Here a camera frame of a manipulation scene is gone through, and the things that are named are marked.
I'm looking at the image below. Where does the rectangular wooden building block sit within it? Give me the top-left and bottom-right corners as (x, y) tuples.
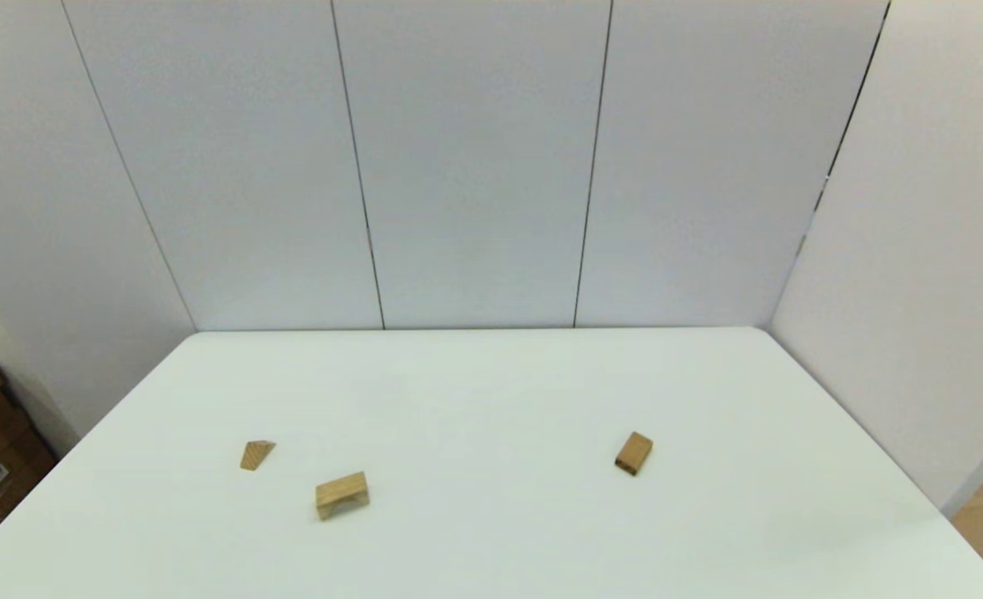
(615, 431), (655, 477)

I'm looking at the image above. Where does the arched wooden building block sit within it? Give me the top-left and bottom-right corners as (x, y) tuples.
(316, 472), (370, 522)

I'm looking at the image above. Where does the triangular wooden building block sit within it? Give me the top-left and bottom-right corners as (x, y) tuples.
(240, 440), (277, 472)

